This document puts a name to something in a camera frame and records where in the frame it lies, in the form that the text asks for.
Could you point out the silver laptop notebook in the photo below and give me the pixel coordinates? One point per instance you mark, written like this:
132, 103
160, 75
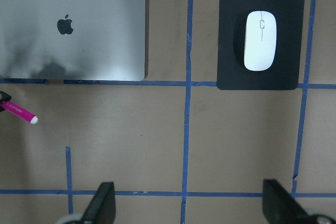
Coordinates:
73, 39

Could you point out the black mousepad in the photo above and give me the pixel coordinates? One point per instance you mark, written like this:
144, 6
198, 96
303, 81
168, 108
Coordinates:
284, 72

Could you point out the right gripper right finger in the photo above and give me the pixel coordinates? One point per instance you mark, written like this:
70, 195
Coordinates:
278, 206

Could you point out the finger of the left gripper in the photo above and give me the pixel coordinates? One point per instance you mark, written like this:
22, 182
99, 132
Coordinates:
4, 97

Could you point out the white computer mouse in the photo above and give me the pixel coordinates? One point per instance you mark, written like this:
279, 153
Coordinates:
260, 40

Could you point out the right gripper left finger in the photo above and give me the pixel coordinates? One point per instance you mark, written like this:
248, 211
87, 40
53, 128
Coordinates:
102, 208

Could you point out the pink highlighter pen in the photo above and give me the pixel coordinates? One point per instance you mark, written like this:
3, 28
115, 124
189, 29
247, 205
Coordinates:
20, 112

